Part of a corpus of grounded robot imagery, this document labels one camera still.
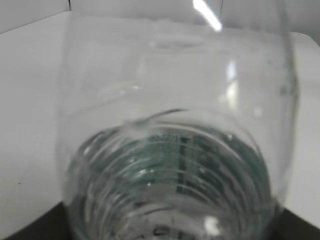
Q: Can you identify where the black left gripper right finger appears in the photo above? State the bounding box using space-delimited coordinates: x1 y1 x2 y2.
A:
271 202 320 240

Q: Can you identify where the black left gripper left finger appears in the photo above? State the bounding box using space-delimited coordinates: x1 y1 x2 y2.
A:
4 202 73 240

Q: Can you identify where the clear green-label water bottle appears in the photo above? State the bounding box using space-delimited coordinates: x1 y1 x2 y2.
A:
56 0 299 240

